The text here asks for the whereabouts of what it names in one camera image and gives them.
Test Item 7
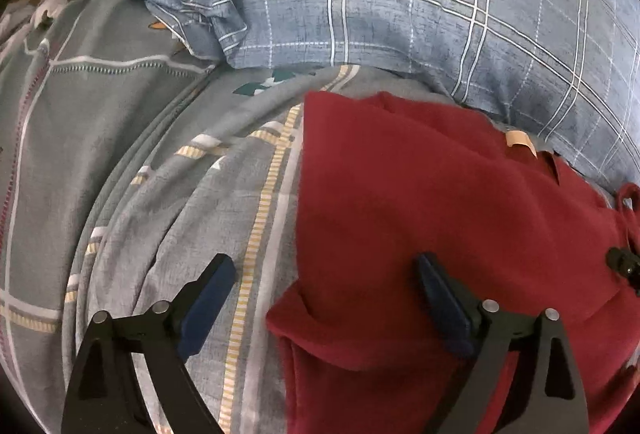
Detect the grey-green quilt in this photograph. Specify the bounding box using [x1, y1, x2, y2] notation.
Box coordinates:
[0, 0, 221, 415]

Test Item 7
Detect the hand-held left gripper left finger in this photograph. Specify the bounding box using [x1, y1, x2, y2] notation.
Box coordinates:
[60, 253, 237, 434]

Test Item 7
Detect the grey striped bed sheet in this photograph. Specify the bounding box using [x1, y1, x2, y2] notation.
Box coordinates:
[62, 64, 506, 434]

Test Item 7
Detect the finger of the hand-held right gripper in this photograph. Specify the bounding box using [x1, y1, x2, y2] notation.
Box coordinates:
[606, 246, 640, 289]

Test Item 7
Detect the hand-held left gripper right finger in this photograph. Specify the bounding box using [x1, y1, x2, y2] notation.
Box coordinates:
[416, 253, 591, 434]

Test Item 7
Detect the blue plaid pillow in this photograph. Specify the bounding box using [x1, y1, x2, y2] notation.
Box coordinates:
[112, 0, 640, 195]

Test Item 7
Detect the red small shirt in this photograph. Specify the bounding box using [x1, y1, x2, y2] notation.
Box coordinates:
[265, 91, 640, 434]

